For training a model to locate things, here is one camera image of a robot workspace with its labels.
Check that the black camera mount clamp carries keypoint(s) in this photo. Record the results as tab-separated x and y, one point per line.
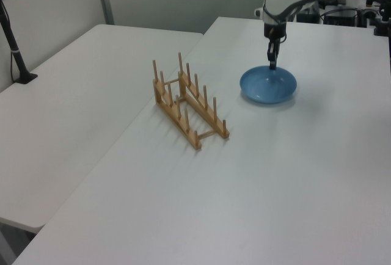
382	17

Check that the wooden plate rack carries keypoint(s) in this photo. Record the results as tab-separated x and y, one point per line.
186	106

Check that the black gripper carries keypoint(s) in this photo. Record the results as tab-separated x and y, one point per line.
274	30

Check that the black electronics box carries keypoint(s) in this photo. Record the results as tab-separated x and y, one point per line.
339	17

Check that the blue plastic plate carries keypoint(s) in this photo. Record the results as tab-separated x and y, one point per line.
268	88

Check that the black camera pole with base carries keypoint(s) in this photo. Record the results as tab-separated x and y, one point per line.
13	48

